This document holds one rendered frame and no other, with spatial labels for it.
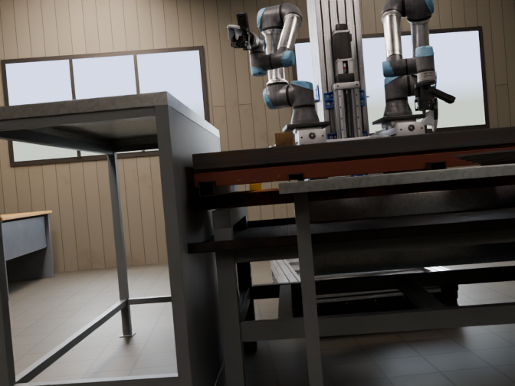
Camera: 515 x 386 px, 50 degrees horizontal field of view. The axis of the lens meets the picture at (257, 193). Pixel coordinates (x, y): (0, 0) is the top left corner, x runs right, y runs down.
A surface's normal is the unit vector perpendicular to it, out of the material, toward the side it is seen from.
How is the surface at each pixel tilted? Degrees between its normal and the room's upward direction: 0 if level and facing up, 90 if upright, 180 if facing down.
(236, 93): 90
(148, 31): 90
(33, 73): 90
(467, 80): 90
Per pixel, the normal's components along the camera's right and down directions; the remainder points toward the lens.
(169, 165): -0.05, 0.02
